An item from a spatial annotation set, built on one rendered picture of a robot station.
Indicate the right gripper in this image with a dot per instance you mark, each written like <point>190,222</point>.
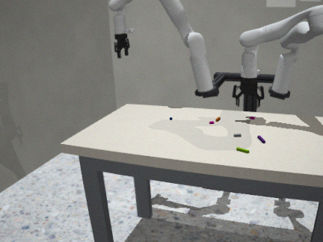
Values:
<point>121,44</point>

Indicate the purple rod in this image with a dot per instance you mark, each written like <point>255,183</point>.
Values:
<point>261,139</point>

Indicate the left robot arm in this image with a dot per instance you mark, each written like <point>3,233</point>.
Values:
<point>301,33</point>

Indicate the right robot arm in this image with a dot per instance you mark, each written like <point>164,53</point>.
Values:
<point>194,41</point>

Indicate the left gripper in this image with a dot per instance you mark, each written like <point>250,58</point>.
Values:
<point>248,87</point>

